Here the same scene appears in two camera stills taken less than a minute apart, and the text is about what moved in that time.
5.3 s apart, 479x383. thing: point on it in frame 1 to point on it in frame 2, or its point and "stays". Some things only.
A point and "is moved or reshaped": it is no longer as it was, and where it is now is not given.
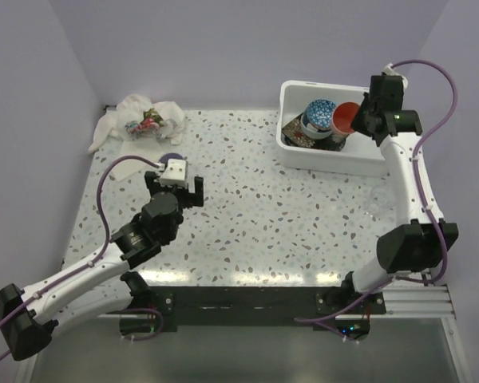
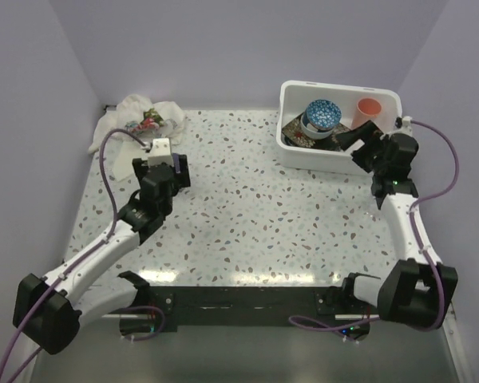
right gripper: [357, 123] to [368, 130]
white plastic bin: [360, 155] stays
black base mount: [342, 310] stays
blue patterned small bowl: [320, 113] stays
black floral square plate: [293, 133] stays
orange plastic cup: [342, 116] is moved or reshaped
